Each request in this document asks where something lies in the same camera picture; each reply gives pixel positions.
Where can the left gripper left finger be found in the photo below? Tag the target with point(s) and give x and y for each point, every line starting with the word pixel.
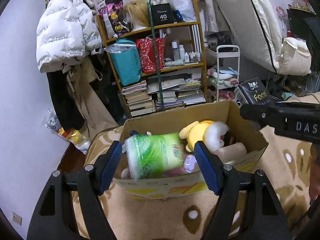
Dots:
pixel 54 217

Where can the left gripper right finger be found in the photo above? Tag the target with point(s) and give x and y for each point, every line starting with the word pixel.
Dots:
pixel 247 205

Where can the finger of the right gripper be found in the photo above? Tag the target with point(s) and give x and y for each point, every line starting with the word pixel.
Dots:
pixel 262 115

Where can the black face tissue pack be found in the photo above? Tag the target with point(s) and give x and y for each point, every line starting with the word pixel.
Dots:
pixel 252 92

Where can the white round bird plush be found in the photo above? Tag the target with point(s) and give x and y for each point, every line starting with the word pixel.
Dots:
pixel 214 136

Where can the pink pig roll plush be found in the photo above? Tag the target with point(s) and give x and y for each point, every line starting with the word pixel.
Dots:
pixel 231 152

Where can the yellow bear plush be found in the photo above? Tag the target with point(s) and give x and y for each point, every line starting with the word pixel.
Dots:
pixel 193 133

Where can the bagged purple keychain toy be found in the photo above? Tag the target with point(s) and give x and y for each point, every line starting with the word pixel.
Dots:
pixel 190 164

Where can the pink fluffy plush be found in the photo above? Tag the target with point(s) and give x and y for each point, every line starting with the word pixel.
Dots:
pixel 125 174

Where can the green tissue pack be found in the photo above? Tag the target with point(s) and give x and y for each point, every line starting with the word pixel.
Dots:
pixel 153 156

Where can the person right hand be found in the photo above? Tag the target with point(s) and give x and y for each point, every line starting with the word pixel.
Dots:
pixel 314 187

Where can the white rolling cart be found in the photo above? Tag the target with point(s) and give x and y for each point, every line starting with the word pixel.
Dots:
pixel 223 77

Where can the plastic bag of toys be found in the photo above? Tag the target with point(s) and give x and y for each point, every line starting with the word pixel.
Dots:
pixel 72 135

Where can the black monitor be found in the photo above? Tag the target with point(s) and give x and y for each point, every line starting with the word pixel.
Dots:
pixel 305 25

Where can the cream gaming chair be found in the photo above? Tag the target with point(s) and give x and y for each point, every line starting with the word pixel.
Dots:
pixel 255 28

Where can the cardboard box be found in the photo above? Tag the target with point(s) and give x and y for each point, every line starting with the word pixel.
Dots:
pixel 174 120

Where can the beige coat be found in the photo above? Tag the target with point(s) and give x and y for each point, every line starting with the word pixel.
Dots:
pixel 97 117

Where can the wooden bookshelf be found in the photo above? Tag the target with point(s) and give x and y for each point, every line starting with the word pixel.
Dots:
pixel 184 74

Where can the green pole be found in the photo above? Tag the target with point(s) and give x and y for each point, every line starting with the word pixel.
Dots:
pixel 156 55

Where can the stack of books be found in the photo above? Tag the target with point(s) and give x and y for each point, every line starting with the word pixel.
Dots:
pixel 138 100

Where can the red gift bag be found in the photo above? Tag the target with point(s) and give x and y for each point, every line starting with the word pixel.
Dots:
pixel 147 53

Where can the black box with 40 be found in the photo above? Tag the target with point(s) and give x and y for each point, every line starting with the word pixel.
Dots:
pixel 162 14

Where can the teal bag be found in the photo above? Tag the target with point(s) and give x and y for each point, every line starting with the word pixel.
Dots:
pixel 126 60

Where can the blonde wig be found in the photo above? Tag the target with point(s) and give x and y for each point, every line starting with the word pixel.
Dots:
pixel 138 14

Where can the black cartoon bag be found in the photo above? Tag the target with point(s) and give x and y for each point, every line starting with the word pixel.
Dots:
pixel 111 11

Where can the white puffer jacket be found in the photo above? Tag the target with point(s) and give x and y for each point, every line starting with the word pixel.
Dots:
pixel 65 35

